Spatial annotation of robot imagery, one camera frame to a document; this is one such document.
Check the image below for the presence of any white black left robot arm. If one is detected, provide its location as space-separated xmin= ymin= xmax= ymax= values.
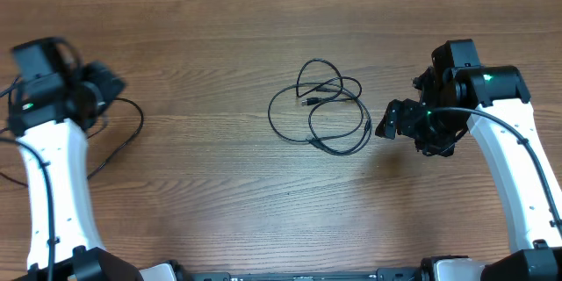
xmin=1 ymin=37 xmax=184 ymax=281

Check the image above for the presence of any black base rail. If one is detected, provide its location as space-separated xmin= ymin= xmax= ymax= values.
xmin=177 ymin=268 xmax=429 ymax=281

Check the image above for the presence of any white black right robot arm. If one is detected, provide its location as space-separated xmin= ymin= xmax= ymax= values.
xmin=375 ymin=40 xmax=561 ymax=280

